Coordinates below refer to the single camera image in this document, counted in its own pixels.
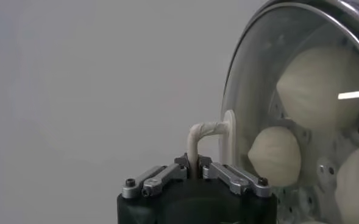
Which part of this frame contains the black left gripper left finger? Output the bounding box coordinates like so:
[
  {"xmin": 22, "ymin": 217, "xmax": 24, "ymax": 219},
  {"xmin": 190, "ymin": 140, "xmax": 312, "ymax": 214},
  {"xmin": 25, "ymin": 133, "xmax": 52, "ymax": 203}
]
[{"xmin": 121, "ymin": 153, "xmax": 189, "ymax": 199}]

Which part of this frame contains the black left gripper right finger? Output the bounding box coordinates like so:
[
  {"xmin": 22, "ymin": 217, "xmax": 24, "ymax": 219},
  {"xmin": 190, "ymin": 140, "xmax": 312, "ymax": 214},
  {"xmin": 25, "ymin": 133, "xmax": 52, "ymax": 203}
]
[{"xmin": 197, "ymin": 154, "xmax": 272, "ymax": 198}]

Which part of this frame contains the white steamed baozi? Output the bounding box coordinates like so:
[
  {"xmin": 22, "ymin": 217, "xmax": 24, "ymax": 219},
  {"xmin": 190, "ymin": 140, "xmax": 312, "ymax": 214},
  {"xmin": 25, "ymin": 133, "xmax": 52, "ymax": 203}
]
[
  {"xmin": 247, "ymin": 126, "xmax": 302, "ymax": 187},
  {"xmin": 275, "ymin": 45, "xmax": 359, "ymax": 131},
  {"xmin": 334, "ymin": 142, "xmax": 359, "ymax": 224}
]

